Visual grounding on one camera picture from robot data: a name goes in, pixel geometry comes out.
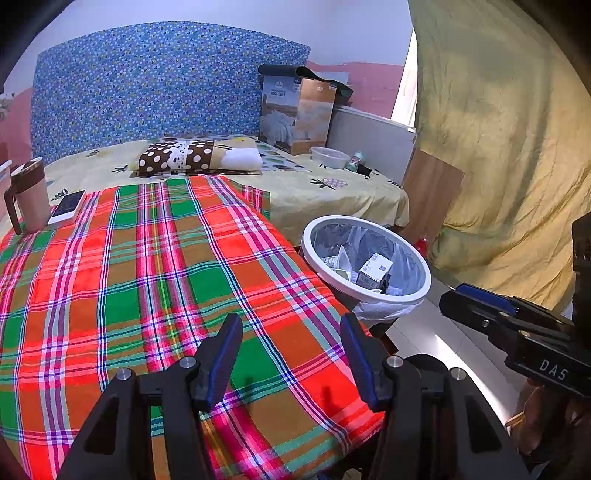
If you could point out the black bag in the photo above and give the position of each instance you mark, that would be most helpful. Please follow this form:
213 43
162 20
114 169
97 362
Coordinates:
277 70

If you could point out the person's right hand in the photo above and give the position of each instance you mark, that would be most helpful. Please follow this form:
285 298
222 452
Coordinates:
554 420

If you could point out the white panel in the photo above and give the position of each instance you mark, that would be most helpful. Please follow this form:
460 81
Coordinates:
369 134

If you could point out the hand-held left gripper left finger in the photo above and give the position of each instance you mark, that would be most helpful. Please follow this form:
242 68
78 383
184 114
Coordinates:
226 364

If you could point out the beige mug with brown lid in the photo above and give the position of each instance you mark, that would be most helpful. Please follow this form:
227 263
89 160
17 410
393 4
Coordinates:
32 198

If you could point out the wooden board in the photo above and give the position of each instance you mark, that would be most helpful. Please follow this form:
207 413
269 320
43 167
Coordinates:
434 194

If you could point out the blue floral headboard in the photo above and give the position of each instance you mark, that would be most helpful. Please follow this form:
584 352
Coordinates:
161 78

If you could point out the white smartphone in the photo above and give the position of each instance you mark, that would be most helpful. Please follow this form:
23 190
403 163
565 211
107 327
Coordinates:
67 205

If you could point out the yellow printed bedsheet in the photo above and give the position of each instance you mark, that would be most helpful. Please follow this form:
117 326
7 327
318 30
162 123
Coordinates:
323 198

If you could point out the plaid cloth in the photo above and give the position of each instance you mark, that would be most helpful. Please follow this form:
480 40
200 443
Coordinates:
138 277

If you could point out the black face mask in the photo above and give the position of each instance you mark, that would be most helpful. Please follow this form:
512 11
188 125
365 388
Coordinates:
368 171

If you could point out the paper cup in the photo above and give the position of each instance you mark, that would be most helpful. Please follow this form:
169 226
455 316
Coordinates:
344 263

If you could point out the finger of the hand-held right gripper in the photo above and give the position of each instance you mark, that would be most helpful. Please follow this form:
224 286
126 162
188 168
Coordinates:
485 297
471 314

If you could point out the cardboard quilt box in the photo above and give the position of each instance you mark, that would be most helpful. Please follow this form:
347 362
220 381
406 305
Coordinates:
304 115

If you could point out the brown polka dot pillow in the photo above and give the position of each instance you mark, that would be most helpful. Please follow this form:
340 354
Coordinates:
184 154

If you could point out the yellow curtain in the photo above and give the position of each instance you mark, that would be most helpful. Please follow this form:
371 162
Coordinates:
498 138

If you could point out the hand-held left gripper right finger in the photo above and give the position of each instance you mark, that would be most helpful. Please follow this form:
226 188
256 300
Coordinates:
360 364

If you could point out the leaf print pillow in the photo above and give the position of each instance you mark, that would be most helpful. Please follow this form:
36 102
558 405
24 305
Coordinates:
277 159

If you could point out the white round trash bin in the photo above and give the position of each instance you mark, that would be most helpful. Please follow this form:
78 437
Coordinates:
411 263

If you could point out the small green bottle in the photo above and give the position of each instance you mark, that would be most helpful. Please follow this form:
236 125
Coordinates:
356 162

